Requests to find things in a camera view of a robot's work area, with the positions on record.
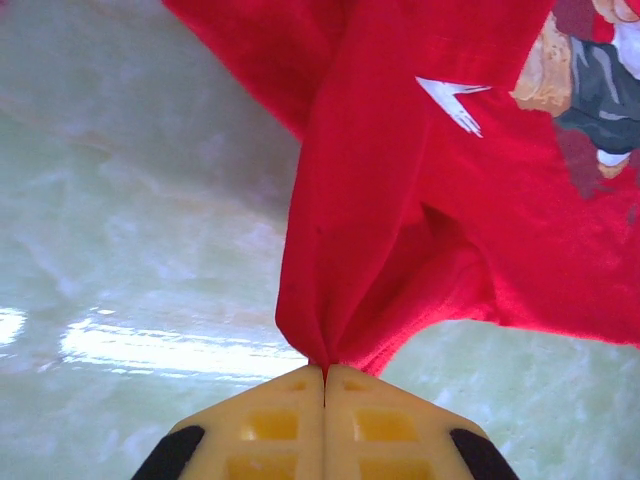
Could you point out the red t-shirt with cartoon print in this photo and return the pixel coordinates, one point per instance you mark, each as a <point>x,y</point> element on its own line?
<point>450,200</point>

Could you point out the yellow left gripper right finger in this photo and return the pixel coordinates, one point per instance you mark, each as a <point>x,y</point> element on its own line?
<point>395,435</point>

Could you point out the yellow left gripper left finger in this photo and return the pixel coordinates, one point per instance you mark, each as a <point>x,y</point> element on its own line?
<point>270,435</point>

